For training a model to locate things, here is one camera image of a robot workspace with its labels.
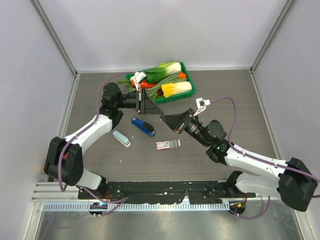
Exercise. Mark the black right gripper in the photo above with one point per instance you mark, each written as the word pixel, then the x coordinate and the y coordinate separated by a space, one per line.
pixel 177 121

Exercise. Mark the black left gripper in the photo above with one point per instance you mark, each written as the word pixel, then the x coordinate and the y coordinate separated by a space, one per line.
pixel 144 105

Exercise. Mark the staple box red white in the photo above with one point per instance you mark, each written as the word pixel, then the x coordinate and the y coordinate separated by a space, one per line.
pixel 171 144

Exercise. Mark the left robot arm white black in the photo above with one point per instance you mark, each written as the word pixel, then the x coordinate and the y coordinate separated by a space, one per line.
pixel 64 160

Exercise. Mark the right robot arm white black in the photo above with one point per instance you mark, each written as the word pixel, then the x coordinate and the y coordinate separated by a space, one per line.
pixel 288 180

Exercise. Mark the light blue small stapler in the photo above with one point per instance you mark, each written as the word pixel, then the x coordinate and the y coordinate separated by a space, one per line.
pixel 121 138

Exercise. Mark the green plastic tray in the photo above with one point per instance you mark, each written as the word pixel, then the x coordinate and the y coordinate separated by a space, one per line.
pixel 182 95

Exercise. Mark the yellow napa cabbage toy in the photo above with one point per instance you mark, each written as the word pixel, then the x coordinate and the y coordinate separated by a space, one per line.
pixel 175 88

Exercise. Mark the green bean bundle toy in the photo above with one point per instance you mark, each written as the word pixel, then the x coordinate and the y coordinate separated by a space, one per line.
pixel 156 92

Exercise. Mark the green leafy vegetable toy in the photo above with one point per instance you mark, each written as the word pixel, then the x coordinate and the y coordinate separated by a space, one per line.
pixel 155 74

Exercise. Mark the small orange carrot toy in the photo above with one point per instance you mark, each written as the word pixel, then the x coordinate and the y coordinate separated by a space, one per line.
pixel 182 75

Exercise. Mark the white bok choy toy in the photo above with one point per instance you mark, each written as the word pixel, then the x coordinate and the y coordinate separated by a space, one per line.
pixel 170 67

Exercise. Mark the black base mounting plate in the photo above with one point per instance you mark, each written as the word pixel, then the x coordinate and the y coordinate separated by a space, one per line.
pixel 164 192

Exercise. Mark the orange snack bag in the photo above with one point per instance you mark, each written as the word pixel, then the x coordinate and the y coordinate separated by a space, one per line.
pixel 43 170

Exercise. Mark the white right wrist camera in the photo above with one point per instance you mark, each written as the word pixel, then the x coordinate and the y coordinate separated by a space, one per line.
pixel 201 105

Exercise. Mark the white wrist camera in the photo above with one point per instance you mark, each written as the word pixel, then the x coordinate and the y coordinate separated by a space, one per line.
pixel 137 78
pixel 201 105

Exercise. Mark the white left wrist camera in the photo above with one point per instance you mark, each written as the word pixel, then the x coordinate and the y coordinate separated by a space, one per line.
pixel 137 78

